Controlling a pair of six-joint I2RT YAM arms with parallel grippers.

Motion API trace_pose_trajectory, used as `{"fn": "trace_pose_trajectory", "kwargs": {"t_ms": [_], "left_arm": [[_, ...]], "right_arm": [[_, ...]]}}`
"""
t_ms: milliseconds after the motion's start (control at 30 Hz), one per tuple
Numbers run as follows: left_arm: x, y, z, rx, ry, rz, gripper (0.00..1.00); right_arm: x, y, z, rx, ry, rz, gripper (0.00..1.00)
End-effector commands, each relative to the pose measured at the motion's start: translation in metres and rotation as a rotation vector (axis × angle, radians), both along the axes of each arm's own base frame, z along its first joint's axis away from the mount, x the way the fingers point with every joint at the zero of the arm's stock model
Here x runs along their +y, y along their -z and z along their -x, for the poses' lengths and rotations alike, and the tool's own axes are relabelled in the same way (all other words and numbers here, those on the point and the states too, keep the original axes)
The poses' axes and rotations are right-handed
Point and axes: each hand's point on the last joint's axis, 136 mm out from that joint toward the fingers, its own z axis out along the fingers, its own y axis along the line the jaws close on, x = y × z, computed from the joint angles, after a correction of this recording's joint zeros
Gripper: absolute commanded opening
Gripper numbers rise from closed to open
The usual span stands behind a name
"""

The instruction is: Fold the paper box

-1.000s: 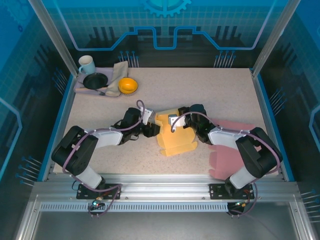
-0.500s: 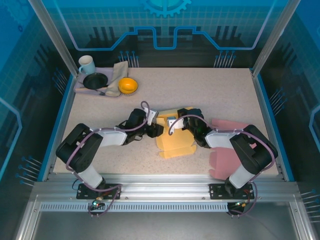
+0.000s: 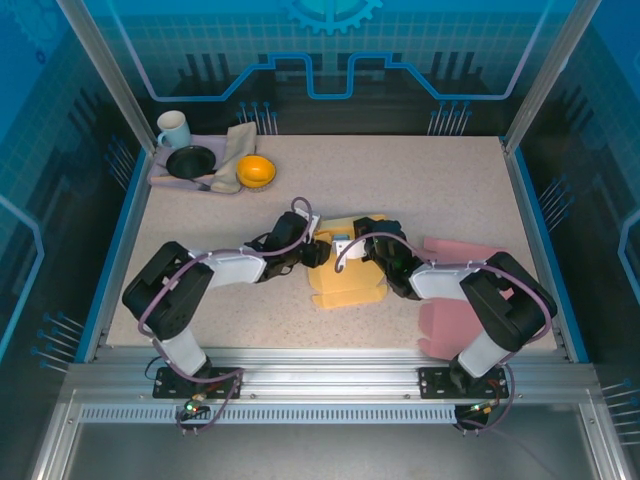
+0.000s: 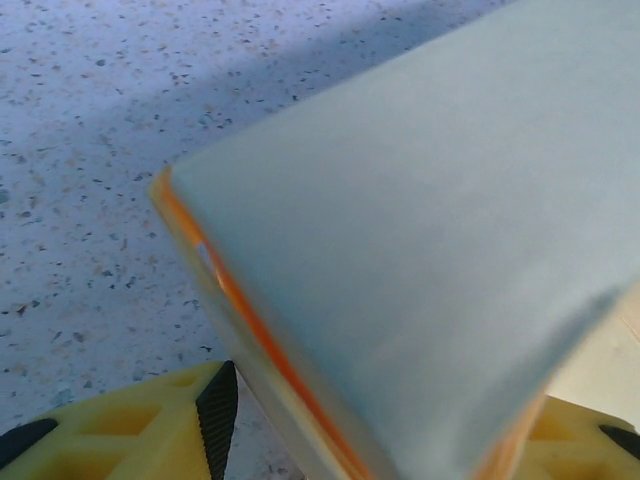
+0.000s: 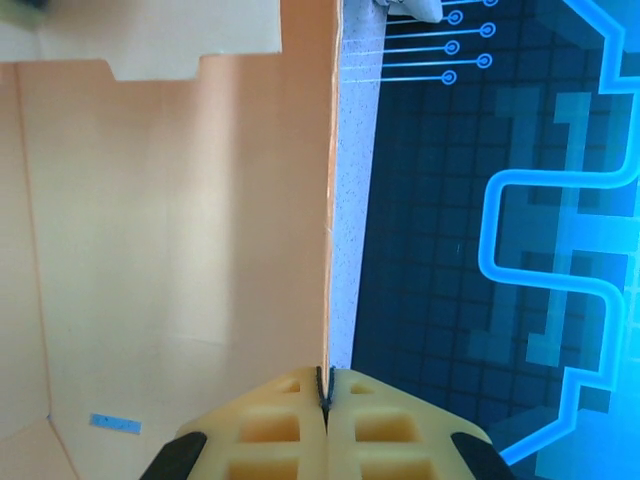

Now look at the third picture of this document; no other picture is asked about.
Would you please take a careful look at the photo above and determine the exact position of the yellow paper box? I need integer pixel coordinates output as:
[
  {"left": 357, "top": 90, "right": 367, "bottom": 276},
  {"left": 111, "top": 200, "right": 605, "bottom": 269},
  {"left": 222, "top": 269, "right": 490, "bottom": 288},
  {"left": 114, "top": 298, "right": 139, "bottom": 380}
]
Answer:
[{"left": 306, "top": 213, "right": 390, "bottom": 312}]

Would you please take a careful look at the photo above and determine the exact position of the pink paper box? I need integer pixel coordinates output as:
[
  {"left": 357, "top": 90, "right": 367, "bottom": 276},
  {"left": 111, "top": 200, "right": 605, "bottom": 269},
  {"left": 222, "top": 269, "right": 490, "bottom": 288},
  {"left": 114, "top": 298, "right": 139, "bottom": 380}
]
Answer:
[{"left": 416, "top": 236, "right": 516, "bottom": 360}]

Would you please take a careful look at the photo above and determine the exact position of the yellow patterned bowl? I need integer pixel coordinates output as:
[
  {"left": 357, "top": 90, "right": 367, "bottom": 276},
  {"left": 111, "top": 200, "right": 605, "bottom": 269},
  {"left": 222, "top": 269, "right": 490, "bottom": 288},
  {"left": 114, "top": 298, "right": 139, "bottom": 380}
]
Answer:
[{"left": 235, "top": 155, "right": 278, "bottom": 192}]

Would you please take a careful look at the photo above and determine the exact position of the beige cloth napkin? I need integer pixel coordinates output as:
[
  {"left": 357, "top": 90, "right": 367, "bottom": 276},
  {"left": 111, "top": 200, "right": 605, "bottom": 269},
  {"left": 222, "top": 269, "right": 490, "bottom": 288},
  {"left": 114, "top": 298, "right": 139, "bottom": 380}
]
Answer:
[{"left": 209, "top": 123, "right": 259, "bottom": 195}]

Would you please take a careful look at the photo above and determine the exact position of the lilac tray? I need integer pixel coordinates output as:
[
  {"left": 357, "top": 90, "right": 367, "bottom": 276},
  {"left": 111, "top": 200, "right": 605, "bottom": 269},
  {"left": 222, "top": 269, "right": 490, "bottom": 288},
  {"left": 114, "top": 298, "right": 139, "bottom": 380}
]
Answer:
[{"left": 148, "top": 133, "right": 259, "bottom": 197}]

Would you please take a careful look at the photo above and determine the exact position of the black plate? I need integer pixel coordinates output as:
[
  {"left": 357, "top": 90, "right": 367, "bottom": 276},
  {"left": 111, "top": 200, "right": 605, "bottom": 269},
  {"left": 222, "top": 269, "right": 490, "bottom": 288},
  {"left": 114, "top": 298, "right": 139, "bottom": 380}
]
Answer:
[{"left": 165, "top": 144, "right": 218, "bottom": 180}]

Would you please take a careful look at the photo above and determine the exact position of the blue table side strip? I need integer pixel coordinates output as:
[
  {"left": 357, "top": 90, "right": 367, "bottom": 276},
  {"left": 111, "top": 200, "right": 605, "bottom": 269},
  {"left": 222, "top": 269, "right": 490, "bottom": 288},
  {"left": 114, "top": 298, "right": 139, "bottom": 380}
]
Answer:
[
  {"left": 74, "top": 147, "right": 151, "bottom": 364},
  {"left": 509, "top": 148, "right": 592, "bottom": 364}
]

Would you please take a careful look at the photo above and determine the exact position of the light blue mug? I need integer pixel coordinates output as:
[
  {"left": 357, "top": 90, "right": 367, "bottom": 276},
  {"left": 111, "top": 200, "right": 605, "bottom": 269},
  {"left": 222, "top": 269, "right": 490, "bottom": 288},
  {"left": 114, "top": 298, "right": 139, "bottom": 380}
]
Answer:
[{"left": 156, "top": 110, "right": 193, "bottom": 150}]

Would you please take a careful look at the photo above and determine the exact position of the small connector board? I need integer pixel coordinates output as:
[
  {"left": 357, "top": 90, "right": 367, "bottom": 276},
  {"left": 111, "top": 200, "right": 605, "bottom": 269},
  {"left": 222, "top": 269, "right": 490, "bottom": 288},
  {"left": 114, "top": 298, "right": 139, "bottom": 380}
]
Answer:
[
  {"left": 464, "top": 399, "right": 501, "bottom": 417},
  {"left": 180, "top": 397, "right": 210, "bottom": 420}
]

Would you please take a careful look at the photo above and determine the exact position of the grey metal front panel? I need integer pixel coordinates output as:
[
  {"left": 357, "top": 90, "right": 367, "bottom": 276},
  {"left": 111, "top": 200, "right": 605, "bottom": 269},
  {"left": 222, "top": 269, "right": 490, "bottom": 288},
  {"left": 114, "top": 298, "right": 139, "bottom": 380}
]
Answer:
[{"left": 29, "top": 389, "right": 631, "bottom": 480}]

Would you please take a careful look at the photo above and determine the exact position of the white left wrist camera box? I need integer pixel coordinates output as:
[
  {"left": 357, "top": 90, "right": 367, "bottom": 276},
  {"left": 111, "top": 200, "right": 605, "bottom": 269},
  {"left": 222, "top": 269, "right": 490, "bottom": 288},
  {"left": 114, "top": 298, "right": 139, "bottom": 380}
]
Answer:
[{"left": 293, "top": 206, "right": 322, "bottom": 242}]

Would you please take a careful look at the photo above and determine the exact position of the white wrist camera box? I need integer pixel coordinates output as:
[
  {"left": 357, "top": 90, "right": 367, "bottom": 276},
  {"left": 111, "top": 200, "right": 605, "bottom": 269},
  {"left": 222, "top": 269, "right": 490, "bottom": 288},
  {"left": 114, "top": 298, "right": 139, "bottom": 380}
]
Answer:
[
  {"left": 293, "top": 206, "right": 322, "bottom": 242},
  {"left": 332, "top": 232, "right": 372, "bottom": 262}
]

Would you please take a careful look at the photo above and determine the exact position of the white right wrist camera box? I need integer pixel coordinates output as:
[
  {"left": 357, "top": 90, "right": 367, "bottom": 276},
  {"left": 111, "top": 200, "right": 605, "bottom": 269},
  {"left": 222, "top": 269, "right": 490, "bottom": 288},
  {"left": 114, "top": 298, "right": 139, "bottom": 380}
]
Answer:
[{"left": 332, "top": 232, "right": 372, "bottom": 262}]

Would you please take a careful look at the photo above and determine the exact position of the aluminium mounting rail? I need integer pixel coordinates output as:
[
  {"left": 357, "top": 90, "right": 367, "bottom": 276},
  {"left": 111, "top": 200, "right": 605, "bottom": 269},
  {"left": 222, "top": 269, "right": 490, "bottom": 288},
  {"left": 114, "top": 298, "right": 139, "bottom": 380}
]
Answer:
[{"left": 64, "top": 347, "right": 599, "bottom": 401}]

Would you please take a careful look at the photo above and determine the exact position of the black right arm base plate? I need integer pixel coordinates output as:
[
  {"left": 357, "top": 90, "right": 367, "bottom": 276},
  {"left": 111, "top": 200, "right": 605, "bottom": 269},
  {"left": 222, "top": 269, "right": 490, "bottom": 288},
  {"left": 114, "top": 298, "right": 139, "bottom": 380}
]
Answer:
[{"left": 417, "top": 366, "right": 510, "bottom": 400}]

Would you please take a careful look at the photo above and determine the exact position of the slotted grey cable duct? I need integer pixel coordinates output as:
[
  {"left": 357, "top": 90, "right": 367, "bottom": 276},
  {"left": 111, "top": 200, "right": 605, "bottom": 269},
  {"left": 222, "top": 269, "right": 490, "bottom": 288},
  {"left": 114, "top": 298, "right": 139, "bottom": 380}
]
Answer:
[{"left": 78, "top": 405, "right": 459, "bottom": 425}]

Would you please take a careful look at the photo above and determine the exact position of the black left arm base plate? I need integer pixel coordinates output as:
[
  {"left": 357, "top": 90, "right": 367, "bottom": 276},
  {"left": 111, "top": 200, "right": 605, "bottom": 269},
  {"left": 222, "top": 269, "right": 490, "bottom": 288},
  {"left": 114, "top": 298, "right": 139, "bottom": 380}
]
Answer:
[{"left": 152, "top": 366, "right": 245, "bottom": 400}]

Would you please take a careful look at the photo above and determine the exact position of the aluminium frame post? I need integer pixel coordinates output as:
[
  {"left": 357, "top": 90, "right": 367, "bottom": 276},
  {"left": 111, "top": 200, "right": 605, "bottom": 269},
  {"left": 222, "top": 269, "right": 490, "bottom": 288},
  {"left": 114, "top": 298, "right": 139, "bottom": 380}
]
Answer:
[
  {"left": 55, "top": 0, "right": 157, "bottom": 154},
  {"left": 501, "top": 0, "right": 604, "bottom": 154}
]

